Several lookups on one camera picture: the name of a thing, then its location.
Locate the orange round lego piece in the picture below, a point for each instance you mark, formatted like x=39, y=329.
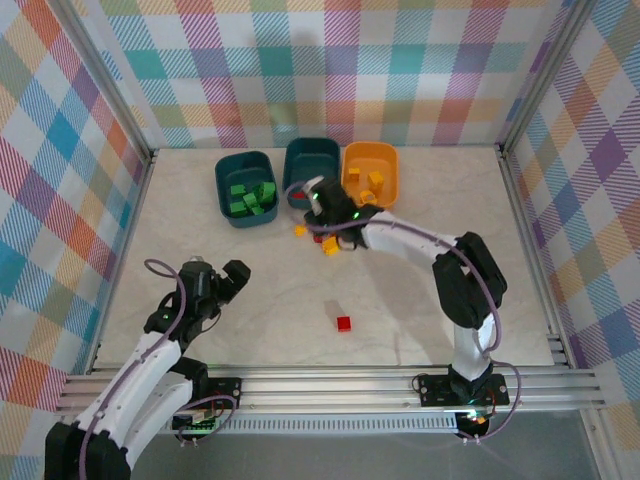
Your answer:
x=368, y=197

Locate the dark green lego plate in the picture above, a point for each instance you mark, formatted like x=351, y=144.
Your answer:
x=268, y=190

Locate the teal plastic container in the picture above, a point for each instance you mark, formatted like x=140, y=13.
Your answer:
x=310, y=160
x=245, y=172

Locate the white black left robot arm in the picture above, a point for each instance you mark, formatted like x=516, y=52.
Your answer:
x=145, y=365

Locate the yellow plastic container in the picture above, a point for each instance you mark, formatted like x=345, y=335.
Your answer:
x=370, y=160

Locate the green left circuit board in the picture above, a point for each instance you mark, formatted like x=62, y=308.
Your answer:
x=197, y=422

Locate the right circuit board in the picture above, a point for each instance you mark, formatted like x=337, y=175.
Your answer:
x=475, y=417

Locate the aluminium side rail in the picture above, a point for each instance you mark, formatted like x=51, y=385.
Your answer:
x=530, y=250
x=135, y=230

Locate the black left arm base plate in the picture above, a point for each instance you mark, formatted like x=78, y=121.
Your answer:
x=225, y=390

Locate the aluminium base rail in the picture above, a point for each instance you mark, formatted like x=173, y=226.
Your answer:
x=325, y=390

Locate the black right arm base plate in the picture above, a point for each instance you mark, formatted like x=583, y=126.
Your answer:
x=437, y=390

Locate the aluminium frame post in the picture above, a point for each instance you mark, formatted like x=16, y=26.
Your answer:
x=545, y=75
x=110, y=85

